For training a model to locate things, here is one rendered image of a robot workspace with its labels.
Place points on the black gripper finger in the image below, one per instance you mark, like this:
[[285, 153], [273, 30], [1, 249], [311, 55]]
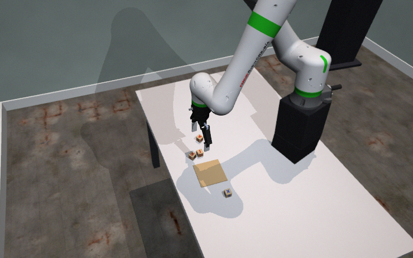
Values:
[[206, 135], [193, 124]]

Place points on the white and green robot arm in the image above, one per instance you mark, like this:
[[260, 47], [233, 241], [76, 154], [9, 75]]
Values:
[[267, 24]]

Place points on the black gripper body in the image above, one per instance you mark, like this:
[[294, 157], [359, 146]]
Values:
[[202, 119]]

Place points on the tan flat mat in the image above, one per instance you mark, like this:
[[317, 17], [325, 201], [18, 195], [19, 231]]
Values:
[[209, 173]]

